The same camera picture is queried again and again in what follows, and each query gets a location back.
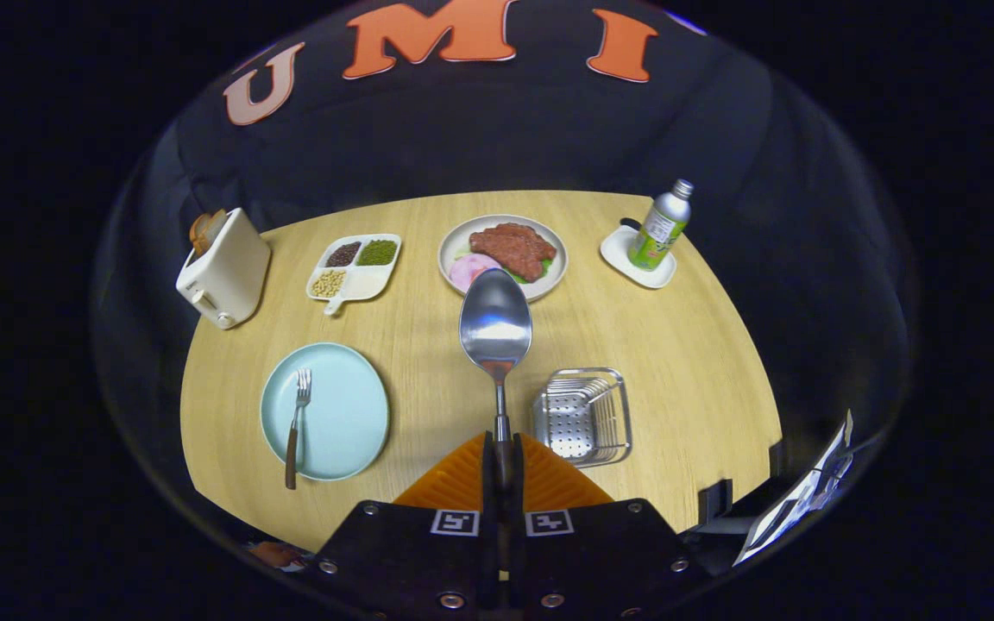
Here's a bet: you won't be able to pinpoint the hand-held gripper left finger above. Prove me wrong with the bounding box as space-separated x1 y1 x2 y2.
307 431 498 621

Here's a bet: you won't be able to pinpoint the fork with wooden handle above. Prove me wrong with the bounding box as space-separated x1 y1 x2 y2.
284 368 313 491

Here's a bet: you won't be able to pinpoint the brown meat steak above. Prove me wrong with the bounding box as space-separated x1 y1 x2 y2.
469 223 557 283

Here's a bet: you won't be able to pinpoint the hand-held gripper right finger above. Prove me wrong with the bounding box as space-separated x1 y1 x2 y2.
510 431 714 621

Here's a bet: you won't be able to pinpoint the black stand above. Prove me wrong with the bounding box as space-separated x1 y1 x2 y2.
694 438 800 544

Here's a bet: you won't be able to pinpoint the metal drain basket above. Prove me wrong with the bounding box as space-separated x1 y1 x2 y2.
532 367 633 468

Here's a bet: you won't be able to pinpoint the pink ham slices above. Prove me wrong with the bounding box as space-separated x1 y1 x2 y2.
449 253 502 292

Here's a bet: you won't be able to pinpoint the beige round dinner plate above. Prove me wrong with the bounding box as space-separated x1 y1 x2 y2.
437 214 569 303

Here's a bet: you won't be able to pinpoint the white square coaster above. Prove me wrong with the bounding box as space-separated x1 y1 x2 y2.
600 224 677 290

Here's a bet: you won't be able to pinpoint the green labelled metal bottle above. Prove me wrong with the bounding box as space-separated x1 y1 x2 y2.
626 179 695 272

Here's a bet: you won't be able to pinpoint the white compartment tray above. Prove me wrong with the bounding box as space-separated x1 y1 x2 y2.
305 233 403 317

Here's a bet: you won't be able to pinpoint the cream white toaster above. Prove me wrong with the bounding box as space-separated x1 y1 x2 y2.
175 208 273 330

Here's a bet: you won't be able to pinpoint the metal spoon with wooden handle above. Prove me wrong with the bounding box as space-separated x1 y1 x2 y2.
459 268 534 492

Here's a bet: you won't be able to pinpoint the light blue round plate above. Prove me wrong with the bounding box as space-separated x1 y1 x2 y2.
260 342 391 482

